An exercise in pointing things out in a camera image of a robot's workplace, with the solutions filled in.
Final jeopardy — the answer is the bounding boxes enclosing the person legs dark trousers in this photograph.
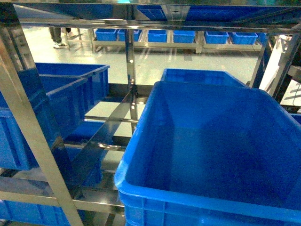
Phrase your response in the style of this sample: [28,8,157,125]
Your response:
[49,27,67,49]

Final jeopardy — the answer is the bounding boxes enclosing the stainless steel shelf frame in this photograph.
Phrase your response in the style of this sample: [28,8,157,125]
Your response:
[0,2,301,226]

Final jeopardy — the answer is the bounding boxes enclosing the left blue shelf bins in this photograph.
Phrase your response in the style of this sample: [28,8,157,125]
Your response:
[0,63,109,170]

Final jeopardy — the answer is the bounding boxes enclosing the large blue shelf bin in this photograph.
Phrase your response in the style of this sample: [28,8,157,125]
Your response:
[114,81,301,226]

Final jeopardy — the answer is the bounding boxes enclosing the rear blue shelf bin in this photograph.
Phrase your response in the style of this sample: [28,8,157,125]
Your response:
[161,68,247,88]

